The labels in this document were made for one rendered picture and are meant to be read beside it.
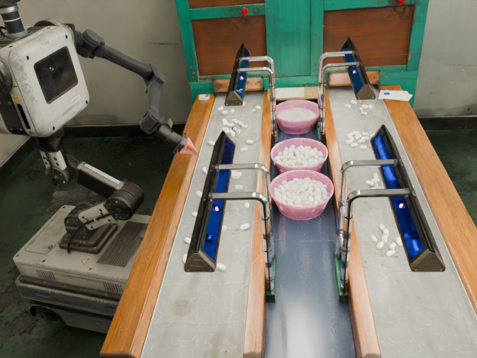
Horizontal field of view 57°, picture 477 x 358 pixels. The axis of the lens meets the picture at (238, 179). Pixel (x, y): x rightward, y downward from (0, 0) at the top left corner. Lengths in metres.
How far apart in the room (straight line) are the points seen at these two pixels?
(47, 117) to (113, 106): 2.30
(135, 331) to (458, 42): 3.05
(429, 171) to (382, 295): 0.71
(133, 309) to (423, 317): 0.89
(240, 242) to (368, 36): 1.51
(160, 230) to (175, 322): 0.43
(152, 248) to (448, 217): 1.09
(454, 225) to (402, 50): 1.30
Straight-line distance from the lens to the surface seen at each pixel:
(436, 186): 1.95
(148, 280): 1.56
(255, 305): 1.43
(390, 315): 1.46
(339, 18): 2.65
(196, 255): 1.12
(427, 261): 1.15
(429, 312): 1.50
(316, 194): 1.87
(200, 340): 1.40
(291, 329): 1.48
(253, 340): 1.35
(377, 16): 2.68
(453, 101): 3.91
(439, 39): 3.67
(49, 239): 2.38
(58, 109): 1.82
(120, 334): 1.45
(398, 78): 2.82
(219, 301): 1.48
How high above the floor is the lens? 1.87
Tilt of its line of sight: 35 degrees down
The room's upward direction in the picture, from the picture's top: 6 degrees counter-clockwise
